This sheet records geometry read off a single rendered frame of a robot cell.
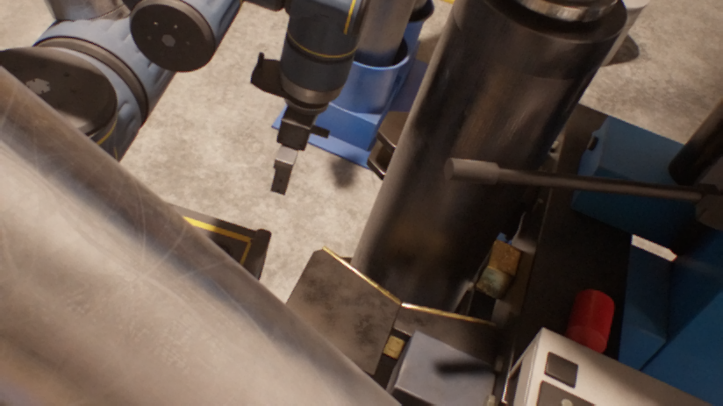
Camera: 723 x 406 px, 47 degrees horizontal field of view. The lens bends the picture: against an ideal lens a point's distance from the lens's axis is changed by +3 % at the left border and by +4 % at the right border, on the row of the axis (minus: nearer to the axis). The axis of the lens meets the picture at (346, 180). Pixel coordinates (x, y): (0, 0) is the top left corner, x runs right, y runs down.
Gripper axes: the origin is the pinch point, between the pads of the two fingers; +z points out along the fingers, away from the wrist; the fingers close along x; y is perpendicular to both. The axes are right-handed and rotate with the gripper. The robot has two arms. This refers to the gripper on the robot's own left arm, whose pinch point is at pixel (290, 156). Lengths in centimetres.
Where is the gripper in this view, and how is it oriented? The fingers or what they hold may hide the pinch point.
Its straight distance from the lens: 137.3
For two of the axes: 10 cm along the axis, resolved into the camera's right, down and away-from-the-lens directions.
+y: 9.5, 3.1, 0.2
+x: 2.1, -6.7, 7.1
